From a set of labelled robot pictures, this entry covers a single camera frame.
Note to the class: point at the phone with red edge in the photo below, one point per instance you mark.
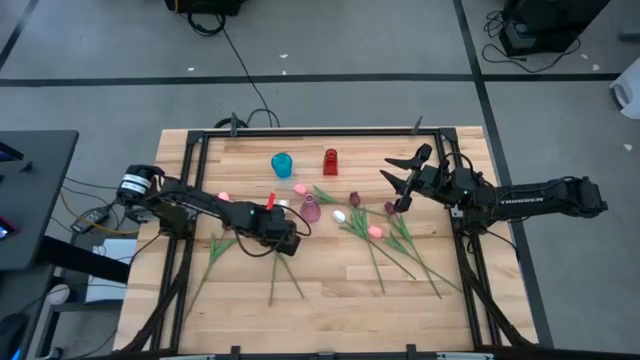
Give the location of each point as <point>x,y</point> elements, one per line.
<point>6,230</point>

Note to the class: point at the black desk beam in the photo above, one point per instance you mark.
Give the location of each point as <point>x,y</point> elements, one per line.
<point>85,260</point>

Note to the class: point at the black rounded object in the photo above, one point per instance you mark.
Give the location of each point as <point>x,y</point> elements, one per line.
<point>11,332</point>

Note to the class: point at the red tab on wrist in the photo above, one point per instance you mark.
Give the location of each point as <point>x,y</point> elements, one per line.
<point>270,200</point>

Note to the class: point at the small black desk item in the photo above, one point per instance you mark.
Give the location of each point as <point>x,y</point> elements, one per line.
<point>26,166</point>

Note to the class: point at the large black equipment case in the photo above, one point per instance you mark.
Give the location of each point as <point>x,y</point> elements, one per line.
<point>545,25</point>

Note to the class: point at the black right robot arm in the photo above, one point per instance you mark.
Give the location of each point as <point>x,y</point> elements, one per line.
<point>525,200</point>

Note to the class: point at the white plastic appliance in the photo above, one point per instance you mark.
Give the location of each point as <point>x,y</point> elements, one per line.
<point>630,95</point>

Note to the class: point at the black aluminium table frame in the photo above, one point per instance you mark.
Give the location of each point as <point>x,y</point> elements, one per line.
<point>320,133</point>

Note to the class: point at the blue glass vase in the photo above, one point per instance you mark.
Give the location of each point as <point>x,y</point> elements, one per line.
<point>282,166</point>

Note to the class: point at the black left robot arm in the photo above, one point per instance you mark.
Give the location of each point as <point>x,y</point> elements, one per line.
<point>200,202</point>

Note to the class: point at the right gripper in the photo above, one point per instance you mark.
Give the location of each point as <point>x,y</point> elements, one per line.
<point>432,182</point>

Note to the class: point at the red glass vase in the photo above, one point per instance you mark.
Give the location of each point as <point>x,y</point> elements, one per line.
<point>330,162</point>

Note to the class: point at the grey flat object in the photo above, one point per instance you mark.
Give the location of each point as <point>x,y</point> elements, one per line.
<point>631,34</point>

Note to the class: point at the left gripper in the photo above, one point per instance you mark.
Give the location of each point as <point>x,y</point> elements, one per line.
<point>275,227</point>

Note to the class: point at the black power adapter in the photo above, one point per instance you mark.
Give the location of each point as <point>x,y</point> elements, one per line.
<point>90,218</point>

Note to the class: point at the pink glass vase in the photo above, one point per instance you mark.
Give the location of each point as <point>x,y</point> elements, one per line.
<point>310,212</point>

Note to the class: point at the black frame clamp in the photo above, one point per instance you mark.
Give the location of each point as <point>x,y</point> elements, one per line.
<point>411,351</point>
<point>235,352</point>
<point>233,125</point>
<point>417,125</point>

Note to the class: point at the white box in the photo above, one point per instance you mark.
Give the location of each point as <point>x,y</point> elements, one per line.
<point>117,250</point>

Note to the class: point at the dark red artificial tulip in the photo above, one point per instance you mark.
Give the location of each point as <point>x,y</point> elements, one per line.
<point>354,198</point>
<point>389,207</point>

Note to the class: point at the dark screen device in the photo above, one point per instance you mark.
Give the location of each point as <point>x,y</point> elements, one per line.
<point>7,152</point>

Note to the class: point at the silver base bracket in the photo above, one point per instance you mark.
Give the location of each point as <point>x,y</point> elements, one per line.
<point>456,212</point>

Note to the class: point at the white round object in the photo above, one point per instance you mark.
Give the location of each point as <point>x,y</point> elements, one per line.
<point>58,294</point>

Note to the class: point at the silver bar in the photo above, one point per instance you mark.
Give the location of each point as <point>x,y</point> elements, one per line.
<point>465,356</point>

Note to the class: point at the black desk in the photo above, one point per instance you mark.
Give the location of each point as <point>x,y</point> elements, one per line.
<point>40,200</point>

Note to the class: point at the black equipment box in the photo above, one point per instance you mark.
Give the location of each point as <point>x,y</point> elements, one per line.
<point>205,5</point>

